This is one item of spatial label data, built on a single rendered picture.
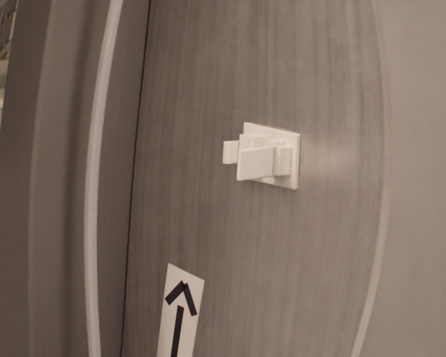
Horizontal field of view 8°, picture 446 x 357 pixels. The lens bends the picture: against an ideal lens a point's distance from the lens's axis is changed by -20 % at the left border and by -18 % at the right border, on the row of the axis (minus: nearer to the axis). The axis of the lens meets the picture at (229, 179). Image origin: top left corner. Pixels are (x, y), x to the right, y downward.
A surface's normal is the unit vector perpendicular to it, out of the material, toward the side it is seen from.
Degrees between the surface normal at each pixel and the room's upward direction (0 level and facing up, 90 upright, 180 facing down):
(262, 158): 91
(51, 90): 89
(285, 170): 91
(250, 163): 91
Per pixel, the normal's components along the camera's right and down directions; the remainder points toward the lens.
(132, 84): 0.69, 0.12
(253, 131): -0.73, 0.06
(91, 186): 0.03, 0.18
